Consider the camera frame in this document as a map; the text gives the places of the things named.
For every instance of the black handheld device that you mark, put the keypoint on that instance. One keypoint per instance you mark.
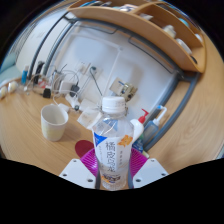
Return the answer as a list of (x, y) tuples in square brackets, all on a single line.
[(39, 71)]

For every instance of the white power strip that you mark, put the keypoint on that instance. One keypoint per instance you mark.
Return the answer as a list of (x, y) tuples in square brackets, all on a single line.
[(71, 101)]

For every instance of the light teal bed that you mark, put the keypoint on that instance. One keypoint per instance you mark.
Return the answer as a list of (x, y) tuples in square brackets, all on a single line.
[(8, 68)]

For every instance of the flat round red coaster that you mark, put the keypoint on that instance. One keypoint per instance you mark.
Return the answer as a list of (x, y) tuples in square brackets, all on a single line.
[(83, 148)]

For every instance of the white tissue pack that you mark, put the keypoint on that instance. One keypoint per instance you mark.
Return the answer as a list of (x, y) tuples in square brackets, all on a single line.
[(88, 117)]

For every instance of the wooden shelf unit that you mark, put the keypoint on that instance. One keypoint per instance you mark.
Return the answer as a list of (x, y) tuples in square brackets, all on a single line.
[(156, 30)]

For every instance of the white charger block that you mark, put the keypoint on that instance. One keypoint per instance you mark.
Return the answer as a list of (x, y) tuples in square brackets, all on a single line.
[(66, 88)]

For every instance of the small blue bottle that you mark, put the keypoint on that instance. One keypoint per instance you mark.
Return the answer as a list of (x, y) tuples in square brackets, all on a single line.
[(25, 76)]

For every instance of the cream white cup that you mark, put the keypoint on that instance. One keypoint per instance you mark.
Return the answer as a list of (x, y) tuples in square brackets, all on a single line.
[(53, 125)]

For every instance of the tree creature figurine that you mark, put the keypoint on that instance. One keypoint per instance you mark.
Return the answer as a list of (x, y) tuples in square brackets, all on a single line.
[(128, 91)]

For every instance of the blue nozzle squeeze bottle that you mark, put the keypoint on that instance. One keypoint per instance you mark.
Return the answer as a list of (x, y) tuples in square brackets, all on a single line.
[(151, 130)]

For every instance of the clear plastic drink bottle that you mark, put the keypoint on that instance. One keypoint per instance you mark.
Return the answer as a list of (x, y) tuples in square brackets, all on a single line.
[(112, 146)]

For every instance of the white desk lamp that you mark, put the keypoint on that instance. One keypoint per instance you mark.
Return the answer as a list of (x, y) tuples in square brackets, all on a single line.
[(115, 66)]

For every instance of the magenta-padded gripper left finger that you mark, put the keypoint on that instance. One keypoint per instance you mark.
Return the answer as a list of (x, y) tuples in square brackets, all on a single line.
[(78, 171)]

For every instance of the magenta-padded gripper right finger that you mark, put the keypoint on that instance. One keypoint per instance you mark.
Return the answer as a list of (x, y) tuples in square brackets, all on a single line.
[(150, 171)]

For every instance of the black power adapter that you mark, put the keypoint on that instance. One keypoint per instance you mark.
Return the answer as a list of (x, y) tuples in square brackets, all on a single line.
[(75, 89)]

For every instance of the small black block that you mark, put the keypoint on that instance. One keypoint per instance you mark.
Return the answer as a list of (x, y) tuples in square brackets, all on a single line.
[(47, 92)]

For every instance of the white tape roll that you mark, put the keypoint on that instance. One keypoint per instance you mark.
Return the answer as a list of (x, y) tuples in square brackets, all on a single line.
[(3, 92), (12, 86)]

